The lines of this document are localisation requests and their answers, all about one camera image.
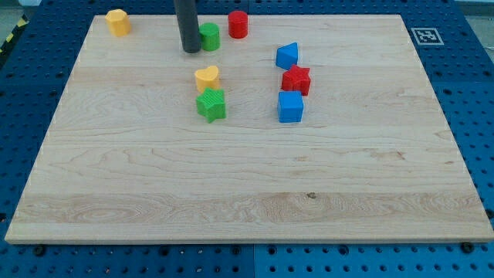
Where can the green cylinder block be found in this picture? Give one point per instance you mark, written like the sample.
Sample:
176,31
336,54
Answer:
210,36

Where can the blue triangle block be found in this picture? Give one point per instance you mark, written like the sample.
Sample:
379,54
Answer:
287,55

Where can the green star block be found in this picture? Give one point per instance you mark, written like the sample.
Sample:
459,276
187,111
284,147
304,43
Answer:
211,104

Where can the blue cube block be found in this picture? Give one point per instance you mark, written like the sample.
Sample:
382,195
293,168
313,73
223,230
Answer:
290,106

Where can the yellow heart block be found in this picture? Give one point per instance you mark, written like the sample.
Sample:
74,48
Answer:
207,78

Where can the red star block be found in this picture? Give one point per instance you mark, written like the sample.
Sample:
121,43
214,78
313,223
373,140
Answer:
297,79

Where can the red cylinder block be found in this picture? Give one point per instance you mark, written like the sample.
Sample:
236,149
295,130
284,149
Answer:
238,24

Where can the light wooden board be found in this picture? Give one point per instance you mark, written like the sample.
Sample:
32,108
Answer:
127,159

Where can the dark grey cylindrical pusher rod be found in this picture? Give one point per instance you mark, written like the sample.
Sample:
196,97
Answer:
187,18

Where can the yellow hexagon block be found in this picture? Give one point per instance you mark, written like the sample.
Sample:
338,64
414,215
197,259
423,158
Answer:
118,22

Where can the white fiducial marker tag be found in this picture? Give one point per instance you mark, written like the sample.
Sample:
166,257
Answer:
427,36

